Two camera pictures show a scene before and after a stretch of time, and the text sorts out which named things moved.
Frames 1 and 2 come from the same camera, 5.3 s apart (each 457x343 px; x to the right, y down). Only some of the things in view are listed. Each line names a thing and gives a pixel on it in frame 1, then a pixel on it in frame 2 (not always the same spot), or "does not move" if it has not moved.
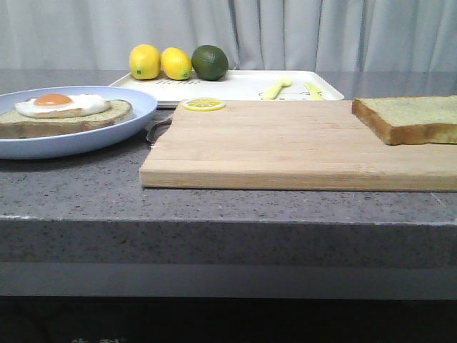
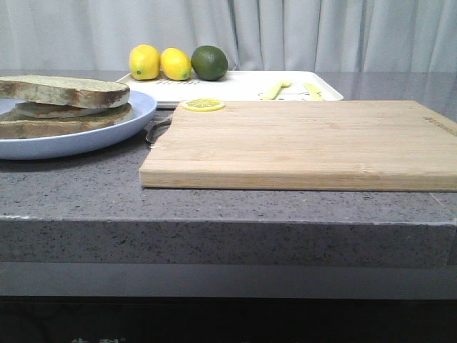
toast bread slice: x=410 y=119 → x=54 y=88
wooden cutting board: x=295 y=145 does not move
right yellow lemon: x=176 y=63 does not move
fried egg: x=62 y=105 does not move
